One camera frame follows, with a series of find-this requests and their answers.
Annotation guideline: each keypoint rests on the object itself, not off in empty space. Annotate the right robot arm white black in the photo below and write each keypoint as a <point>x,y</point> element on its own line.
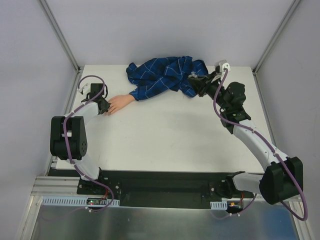
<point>282,176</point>

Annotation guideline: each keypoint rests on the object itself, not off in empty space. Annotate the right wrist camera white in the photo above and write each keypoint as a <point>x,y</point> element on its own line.
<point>222,67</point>

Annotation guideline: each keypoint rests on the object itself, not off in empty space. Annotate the blue plaid shirt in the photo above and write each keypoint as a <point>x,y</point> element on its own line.
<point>158,75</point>

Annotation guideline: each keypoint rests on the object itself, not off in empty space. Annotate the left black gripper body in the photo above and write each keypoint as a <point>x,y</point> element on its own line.
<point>104,105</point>

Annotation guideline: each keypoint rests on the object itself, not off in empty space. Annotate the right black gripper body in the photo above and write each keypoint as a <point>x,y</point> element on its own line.
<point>204,83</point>

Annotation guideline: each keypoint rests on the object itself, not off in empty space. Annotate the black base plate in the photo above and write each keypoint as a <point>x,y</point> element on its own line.
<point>152,189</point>

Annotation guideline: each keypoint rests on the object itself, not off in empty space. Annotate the left white cable duct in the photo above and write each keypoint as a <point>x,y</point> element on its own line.
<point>67,201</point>

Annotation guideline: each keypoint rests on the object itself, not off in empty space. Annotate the mannequin hand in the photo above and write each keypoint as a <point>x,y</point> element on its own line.
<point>119,102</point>

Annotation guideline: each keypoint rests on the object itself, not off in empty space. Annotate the right aluminium frame post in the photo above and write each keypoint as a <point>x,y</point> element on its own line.
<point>295,4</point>

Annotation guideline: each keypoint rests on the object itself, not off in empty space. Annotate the glitter nail polish bottle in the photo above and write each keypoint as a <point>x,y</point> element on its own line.
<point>193,75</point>

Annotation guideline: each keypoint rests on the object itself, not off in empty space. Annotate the aluminium frame post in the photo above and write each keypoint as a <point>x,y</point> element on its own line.
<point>44,5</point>
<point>295,4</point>

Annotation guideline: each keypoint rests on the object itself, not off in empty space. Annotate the aluminium rail front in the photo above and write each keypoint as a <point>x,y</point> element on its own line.
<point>55,186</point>

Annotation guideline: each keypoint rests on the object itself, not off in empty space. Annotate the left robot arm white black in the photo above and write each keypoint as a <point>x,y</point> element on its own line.
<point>68,138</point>

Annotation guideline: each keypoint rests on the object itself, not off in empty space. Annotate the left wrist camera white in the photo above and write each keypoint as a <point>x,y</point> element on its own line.
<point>84,90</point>

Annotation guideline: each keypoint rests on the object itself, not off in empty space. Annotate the left aluminium frame post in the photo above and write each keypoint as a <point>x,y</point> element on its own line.
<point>44,5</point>

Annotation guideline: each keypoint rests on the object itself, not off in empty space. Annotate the white cable duct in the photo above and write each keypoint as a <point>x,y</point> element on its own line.
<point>67,201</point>
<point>219,205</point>

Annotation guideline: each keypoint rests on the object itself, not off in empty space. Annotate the right white cable duct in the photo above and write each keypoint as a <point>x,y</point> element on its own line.
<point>219,205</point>

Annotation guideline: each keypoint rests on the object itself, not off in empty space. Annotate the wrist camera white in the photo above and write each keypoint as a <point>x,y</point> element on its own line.
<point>84,90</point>
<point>222,67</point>

